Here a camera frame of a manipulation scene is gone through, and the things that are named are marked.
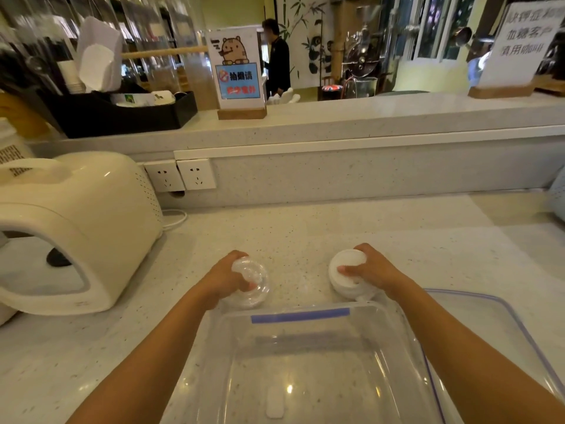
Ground person's right hand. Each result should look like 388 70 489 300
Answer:
338 243 414 302

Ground person's left hand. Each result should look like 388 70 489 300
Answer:
200 250 261 310

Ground clear plastic cup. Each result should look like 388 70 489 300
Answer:
221 256 270 310

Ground white paper cup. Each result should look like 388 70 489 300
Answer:
328 249 379 302

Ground person's left forearm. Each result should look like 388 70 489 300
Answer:
66 284 221 424

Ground person's right forearm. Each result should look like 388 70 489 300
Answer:
388 279 565 424

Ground clear plastic storage box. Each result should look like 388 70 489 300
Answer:
176 301 442 424

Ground clear lid with blue rim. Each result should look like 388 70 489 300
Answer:
419 289 565 424

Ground cream cup sealing machine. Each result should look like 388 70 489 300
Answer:
0 151 165 326

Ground metal bucket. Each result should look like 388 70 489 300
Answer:
351 77 379 98

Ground black organizer tray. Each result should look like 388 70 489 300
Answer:
42 89 198 139

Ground cartoon cat sign stand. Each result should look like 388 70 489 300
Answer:
206 26 268 120

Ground metal coffee roaster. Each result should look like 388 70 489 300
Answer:
342 4 389 80

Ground wooden rod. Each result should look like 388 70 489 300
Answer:
121 46 209 59

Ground clear acrylic dispenser tubes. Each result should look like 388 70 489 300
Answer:
66 0 219 111

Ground white patterned package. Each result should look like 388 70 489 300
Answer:
0 118 35 178

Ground stack of white cups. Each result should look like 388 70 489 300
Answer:
57 60 87 95

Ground white paper filters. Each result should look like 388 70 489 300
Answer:
76 16 124 93

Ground white text sign stand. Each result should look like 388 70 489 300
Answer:
468 0 563 100

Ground white power cable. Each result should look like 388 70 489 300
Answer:
162 209 189 230

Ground white wall socket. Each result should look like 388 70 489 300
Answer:
177 158 217 191
144 160 186 193

